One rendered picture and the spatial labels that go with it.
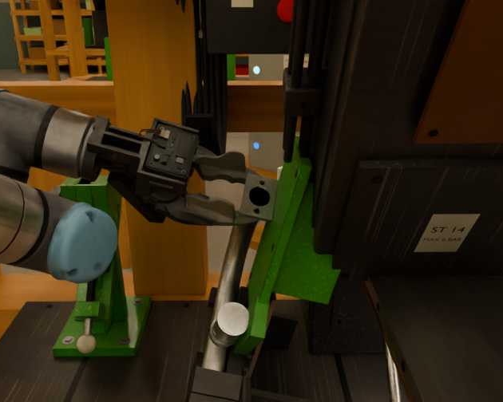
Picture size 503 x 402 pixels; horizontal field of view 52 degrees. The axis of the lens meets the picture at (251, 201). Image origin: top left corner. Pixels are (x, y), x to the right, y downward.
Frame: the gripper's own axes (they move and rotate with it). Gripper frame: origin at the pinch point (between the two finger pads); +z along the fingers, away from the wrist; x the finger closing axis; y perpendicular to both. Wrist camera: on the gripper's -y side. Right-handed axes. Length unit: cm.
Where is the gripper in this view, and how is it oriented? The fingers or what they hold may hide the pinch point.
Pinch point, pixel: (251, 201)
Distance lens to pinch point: 64.3
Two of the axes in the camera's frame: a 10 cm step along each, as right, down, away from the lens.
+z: 9.5, 2.6, 1.4
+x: 1.9, -8.9, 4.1
